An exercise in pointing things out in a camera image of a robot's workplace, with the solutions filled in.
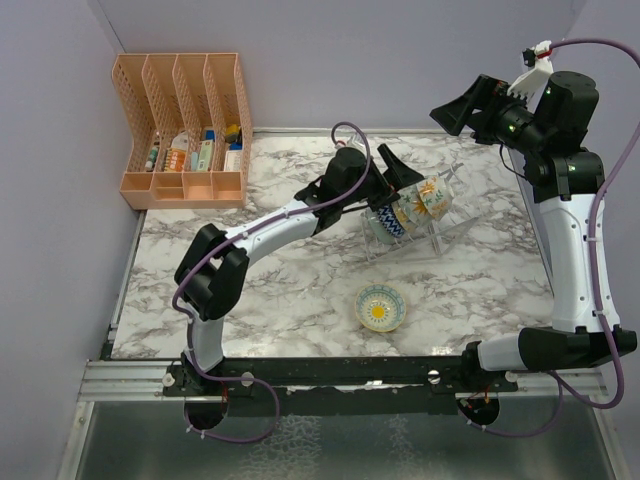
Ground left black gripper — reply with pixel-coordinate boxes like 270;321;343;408
340;145;423;211

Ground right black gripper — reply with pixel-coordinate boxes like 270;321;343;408
431;73;549;156

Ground yellow leaf patterned bowl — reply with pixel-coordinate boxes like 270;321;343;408
417;175;455;220

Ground red patterned bowl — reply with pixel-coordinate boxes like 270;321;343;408
376;204;408;239

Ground blue orange floral bowl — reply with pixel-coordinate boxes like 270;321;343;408
392;201;417;233

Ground teal ceramic bowl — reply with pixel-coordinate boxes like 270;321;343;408
365;208;396;245

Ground yellow blue rimmed bowl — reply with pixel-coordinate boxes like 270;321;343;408
354;283;407;333

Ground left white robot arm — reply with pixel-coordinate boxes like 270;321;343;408
172;145;424;395

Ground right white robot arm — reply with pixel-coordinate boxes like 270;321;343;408
430;71;637;391

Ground white flat packet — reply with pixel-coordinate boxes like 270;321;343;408
224;150;243;172

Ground yellow black toy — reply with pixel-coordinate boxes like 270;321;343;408
224;124;242;144

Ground teal white box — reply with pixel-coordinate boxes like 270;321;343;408
190;139;215;172

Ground peach plastic desk organizer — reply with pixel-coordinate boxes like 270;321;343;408
112;53;253;210

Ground orange white box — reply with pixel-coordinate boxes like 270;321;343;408
163;131;189;173

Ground small bottles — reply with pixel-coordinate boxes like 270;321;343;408
144;141;160;172

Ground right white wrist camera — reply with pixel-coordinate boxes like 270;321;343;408
507;40;554;100

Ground white wire dish rack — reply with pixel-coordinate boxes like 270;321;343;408
360;162;482;262

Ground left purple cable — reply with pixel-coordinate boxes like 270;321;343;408
171;122;374;444

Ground purple cable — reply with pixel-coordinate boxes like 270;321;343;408
467;37;640;437
171;122;374;444

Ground black mounting base rail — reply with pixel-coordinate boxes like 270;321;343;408
163;356;517;417

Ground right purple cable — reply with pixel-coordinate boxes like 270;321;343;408
467;37;640;437

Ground aluminium frame rail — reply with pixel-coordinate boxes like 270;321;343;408
79;360;608;402

